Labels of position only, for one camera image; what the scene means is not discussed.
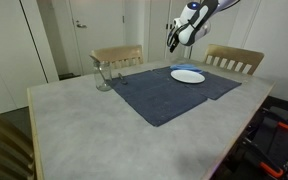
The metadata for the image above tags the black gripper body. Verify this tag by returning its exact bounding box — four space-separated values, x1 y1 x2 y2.
167 26 183 46

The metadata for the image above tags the blue towel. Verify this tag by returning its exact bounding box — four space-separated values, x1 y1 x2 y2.
170 64 203 73

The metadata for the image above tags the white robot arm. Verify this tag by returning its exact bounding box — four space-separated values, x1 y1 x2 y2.
167 0 240 52

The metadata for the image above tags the white round plate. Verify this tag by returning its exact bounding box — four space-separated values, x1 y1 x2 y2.
171 70 205 84

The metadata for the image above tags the dark grey mat near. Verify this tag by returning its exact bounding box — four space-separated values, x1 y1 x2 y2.
112 67 207 127

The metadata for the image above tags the dark grey mat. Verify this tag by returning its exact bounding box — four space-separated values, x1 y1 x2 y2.
153 66 240 100
112 67 207 127

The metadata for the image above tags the dark grey mat far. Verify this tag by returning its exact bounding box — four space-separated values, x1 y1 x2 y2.
153 66 240 100

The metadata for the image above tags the small dark utensil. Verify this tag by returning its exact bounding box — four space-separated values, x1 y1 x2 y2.
118 73 128 85

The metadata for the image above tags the clear glass jar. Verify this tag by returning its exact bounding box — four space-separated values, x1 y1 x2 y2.
93 60 112 92

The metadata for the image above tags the black orange clamp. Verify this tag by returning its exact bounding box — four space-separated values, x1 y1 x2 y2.
241 138 284 179
262 108 288 130

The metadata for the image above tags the wooden chair foreground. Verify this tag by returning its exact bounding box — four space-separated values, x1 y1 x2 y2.
0 114 37 180

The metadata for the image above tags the silver door handle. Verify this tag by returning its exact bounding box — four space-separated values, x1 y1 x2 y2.
76 21 87 29

